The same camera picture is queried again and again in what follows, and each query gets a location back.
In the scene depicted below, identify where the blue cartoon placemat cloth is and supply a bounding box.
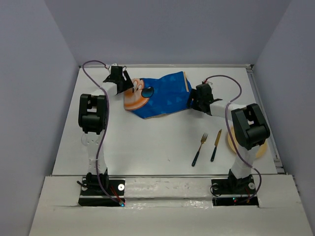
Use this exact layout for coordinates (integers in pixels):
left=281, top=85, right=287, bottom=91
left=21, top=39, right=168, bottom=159
left=124, top=71, right=191, bottom=119

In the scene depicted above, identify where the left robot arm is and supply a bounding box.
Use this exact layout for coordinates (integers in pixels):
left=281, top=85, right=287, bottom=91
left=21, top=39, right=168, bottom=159
left=78, top=64, right=133, bottom=194

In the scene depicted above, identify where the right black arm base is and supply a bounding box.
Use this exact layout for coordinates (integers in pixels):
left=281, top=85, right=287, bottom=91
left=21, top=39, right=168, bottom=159
left=210, top=178, right=259, bottom=207

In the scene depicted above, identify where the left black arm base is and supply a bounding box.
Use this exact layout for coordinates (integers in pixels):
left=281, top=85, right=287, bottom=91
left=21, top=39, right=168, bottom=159
left=77, top=177, right=126, bottom=207

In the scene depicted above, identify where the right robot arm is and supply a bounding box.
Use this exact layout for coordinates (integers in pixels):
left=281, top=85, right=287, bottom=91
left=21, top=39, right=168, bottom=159
left=187, top=84, right=270, bottom=193

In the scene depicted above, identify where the tan round plate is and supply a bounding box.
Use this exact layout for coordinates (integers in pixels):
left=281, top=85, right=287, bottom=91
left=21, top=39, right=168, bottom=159
left=227, top=126, right=268, bottom=159

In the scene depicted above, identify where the gold fork dark handle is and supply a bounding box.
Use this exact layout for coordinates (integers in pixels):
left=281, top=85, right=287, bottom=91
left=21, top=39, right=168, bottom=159
left=191, top=133, right=208, bottom=167

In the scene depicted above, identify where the gold knife dark handle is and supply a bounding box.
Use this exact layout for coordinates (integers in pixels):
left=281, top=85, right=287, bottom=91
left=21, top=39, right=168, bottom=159
left=210, top=129, right=222, bottom=162

